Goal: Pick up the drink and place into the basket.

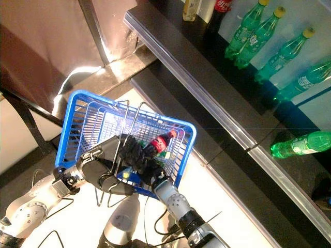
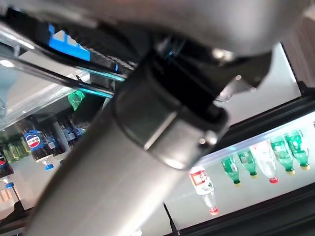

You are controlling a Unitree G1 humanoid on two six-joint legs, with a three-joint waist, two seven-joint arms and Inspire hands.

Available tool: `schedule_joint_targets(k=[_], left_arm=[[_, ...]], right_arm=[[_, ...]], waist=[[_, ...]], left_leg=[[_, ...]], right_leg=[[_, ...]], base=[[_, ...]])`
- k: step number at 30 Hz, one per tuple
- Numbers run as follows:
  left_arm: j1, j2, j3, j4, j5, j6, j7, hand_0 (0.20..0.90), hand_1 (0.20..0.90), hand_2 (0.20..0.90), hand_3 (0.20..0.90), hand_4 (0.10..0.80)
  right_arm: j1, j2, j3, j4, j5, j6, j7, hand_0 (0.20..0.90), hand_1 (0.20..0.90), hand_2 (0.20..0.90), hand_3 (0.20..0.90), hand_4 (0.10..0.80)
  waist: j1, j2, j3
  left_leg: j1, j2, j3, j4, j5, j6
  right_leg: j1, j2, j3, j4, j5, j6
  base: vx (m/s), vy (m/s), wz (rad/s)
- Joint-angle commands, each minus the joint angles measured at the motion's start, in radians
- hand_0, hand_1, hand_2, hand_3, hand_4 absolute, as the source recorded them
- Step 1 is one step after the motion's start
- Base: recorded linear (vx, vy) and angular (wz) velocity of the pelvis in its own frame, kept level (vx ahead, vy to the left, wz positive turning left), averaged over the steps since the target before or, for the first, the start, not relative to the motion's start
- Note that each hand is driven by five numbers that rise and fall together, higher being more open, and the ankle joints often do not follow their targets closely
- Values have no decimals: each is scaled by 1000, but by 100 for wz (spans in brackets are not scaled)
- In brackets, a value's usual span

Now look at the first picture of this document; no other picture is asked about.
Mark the blue plastic shopping basket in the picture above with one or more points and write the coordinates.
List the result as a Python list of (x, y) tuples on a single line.
[(62, 131)]

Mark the low dark base shelf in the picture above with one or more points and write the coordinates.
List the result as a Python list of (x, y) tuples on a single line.
[(168, 85)]

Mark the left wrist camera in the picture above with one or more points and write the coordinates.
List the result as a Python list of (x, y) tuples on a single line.
[(64, 182)]

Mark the Coca-Cola bottle red label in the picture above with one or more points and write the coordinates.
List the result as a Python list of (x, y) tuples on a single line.
[(219, 10), (159, 143)]

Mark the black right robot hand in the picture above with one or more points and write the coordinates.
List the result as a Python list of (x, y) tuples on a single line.
[(137, 157)]

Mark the pale yellow drink bottle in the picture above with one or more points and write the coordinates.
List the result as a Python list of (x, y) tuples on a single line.
[(190, 10)]

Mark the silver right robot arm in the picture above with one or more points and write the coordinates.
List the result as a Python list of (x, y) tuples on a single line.
[(181, 206)]

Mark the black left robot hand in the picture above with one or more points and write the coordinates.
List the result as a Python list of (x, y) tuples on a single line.
[(103, 165)]

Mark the dark brown side shelf unit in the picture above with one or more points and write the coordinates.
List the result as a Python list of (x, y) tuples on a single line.
[(38, 51)]

